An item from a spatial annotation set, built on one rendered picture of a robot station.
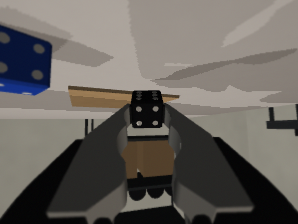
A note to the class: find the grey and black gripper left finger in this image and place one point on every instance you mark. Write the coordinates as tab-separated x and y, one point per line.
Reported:
86	181

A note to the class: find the blue die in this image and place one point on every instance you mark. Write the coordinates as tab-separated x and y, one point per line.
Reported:
25	62

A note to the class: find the black die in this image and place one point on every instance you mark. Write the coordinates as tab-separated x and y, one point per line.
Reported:
147	108

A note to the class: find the tan flat mat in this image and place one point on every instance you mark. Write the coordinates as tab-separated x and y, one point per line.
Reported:
104	98

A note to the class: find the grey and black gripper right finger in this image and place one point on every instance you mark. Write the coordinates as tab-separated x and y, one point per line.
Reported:
211	178

